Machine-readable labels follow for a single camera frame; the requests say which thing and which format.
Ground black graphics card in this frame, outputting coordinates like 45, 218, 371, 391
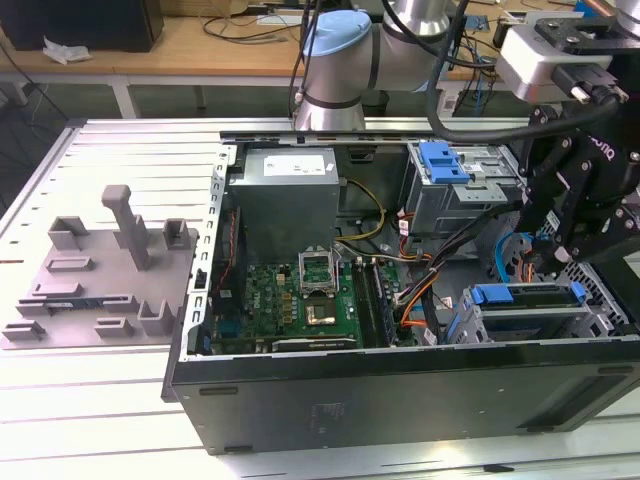
269, 335, 360, 354

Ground black camera cable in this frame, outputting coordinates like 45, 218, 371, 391
423, 0, 629, 146

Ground crumpled white paper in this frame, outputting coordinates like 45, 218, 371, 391
41, 34, 95, 66

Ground black case fan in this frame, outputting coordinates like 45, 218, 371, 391
219, 207, 249, 314

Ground green motherboard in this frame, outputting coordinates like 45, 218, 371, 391
212, 257, 426, 354

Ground black RAM slot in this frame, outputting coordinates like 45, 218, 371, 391
367, 257, 394, 346
374, 257, 403, 345
358, 257, 385, 347
351, 257, 377, 347

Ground metal socket cover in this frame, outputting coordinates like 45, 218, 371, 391
298, 248, 341, 297

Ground grey power supply unit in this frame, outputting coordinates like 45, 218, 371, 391
227, 147, 342, 266

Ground blue drive latch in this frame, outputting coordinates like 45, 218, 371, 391
419, 142, 472, 185

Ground CPU socket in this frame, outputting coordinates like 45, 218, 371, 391
304, 298, 337, 326

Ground black sleeved cable bundle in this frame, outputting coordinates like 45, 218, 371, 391
394, 197, 526, 331

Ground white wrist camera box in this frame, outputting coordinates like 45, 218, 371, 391
497, 17, 640, 104

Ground large black box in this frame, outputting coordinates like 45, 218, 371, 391
0, 0, 166, 54

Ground coloured power wire black plug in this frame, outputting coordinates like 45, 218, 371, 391
517, 247, 539, 284

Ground metal optical drive cage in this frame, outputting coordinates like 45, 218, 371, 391
403, 142, 531, 251

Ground light wooden desk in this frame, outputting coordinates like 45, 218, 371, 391
0, 0, 640, 121

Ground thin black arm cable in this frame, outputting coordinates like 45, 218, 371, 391
292, 0, 324, 104

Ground grey parts rack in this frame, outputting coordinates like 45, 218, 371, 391
0, 183, 199, 352

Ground metal disk bay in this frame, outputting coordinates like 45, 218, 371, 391
457, 281, 629, 346

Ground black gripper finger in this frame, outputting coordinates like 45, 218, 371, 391
517, 131, 597, 252
533, 199, 640, 274

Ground wire locking lever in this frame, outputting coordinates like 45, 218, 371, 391
333, 242, 347, 301

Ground yellow black supply wires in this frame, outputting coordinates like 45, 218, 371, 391
335, 178, 387, 244

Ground black PC case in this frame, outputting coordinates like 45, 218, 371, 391
160, 117, 640, 456

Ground blue SATA wire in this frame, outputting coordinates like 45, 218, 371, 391
492, 230, 532, 282

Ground hard disk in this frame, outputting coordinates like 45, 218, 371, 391
446, 281, 587, 346

